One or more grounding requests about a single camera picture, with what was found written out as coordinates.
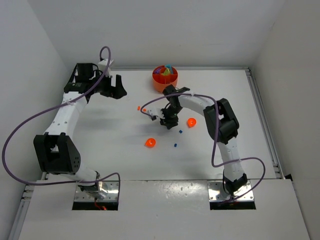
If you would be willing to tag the green lego brick upside-down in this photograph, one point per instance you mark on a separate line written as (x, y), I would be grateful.
(166, 72)

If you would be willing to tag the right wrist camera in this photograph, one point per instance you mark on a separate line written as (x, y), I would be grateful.
(155, 113)

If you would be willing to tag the orange round cone piece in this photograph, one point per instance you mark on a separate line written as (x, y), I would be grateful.
(191, 122)

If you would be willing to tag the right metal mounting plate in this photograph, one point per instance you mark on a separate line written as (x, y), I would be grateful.
(217, 193)

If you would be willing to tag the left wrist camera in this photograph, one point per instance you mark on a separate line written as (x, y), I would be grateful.
(103, 64)

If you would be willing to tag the metal mounting plate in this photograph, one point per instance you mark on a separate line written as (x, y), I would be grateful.
(217, 193)
(103, 192)

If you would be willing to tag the long teal lego brick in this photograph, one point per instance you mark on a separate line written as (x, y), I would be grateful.
(168, 66)

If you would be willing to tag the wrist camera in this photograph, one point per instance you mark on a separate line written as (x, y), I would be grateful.
(155, 113)
(103, 64)

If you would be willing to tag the orange heart-shaped piece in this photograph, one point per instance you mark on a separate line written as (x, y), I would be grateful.
(150, 143)

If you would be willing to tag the orange divided round container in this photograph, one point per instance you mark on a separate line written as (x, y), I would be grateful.
(160, 82)

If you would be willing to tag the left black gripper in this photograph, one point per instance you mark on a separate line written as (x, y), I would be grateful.
(110, 86)

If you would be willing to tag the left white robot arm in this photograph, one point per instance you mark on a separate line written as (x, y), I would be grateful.
(55, 150)

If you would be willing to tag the purple rounded lego piece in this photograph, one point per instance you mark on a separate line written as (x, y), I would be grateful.
(157, 71)

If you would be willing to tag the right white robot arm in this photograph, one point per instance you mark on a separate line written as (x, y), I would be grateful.
(222, 126)

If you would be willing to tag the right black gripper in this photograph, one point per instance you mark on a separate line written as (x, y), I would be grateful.
(169, 120)

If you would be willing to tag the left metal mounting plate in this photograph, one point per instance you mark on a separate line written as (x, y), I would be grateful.
(103, 192)

